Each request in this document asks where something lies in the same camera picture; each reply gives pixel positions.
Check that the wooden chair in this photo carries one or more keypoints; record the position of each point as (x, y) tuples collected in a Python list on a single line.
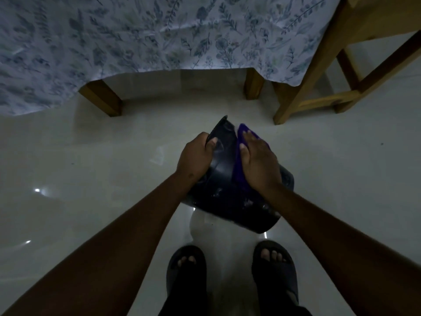
[(345, 62)]

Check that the black plastic bucket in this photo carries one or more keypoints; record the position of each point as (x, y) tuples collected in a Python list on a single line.
[(227, 190)]

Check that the black sandal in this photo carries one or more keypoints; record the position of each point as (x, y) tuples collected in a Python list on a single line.
[(186, 279), (275, 276)]

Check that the person's foot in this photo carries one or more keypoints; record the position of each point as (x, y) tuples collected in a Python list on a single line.
[(186, 260), (272, 255)]

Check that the floral patterned tablecloth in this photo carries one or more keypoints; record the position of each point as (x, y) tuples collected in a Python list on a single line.
[(148, 39)]

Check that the person's left foot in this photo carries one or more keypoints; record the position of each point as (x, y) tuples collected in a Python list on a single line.
[(186, 260)]

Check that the person's left forearm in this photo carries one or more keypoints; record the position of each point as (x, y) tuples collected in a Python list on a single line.
[(98, 253)]

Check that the person's left hand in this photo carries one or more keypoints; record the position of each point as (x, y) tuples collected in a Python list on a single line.
[(194, 157)]

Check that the person's right forearm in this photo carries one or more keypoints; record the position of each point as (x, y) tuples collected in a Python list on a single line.
[(345, 256)]

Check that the person's right thumb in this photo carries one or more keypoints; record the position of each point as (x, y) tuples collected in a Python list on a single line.
[(244, 157)]

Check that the purple cleaning cloth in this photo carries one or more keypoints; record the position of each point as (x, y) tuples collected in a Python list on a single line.
[(237, 161)]

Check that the person's right foot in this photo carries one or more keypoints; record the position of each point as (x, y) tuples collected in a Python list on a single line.
[(272, 255)]

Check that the person's right hand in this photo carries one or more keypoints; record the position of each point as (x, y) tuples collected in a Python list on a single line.
[(259, 164)]

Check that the black left sandal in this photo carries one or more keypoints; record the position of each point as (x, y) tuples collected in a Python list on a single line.
[(186, 279)]

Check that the person's left thumb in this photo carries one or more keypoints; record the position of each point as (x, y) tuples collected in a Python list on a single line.
[(212, 146)]

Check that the black right sandal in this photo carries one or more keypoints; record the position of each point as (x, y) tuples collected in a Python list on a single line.
[(275, 276)]

